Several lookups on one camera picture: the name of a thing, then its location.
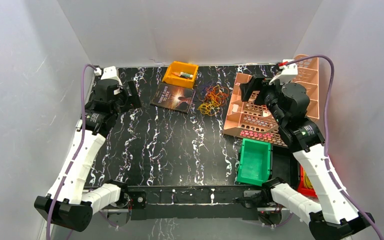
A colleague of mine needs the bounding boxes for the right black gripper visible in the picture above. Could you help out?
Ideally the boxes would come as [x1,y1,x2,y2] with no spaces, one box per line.
[239,74,290,126]

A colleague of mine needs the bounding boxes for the orange cable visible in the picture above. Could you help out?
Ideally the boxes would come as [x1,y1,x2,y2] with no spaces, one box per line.
[203,84,230,107]

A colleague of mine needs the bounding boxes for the green plastic bin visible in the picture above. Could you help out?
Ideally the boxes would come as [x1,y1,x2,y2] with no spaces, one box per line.
[236,138,273,187]

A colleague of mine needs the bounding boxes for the red plastic bin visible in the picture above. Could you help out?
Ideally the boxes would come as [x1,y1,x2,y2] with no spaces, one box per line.
[297,166,317,198]

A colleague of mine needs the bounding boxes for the black plastic bin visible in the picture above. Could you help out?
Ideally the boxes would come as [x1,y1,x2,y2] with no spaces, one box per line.
[271,145,301,190]

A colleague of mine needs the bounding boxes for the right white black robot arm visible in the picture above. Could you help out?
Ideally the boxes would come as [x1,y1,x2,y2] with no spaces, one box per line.
[239,76,374,240]

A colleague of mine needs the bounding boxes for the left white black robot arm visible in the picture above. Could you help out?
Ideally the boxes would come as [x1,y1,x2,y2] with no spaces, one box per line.
[34,79,142,232]

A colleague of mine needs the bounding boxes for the pink tiered file tray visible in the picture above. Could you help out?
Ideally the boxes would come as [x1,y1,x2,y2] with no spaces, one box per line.
[223,58,320,147]

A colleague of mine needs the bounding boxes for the orange plastic bin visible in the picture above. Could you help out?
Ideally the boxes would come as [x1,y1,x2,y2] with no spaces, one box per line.
[162,61,199,89]

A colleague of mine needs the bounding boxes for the dark paperback book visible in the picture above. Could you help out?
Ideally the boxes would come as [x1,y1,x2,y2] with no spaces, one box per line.
[150,82,196,114]

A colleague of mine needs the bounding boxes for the marker in orange bin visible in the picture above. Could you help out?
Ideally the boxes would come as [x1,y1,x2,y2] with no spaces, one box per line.
[172,72,194,80]

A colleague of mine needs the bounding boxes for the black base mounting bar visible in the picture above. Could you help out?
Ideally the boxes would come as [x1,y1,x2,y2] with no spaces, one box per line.
[128,185,271,221]

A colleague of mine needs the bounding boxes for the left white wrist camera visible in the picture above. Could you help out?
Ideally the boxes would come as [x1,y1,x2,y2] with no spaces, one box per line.
[100,66,122,86]

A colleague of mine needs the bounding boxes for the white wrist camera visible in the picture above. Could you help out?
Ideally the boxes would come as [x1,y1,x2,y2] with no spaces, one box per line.
[100,66,122,86]
[268,59,298,85]

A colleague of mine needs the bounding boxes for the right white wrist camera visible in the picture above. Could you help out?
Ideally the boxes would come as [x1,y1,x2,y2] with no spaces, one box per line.
[268,59,298,85]

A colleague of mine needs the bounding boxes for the yellow green coiled cable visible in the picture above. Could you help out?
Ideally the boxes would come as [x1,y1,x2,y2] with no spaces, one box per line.
[303,170,315,190]

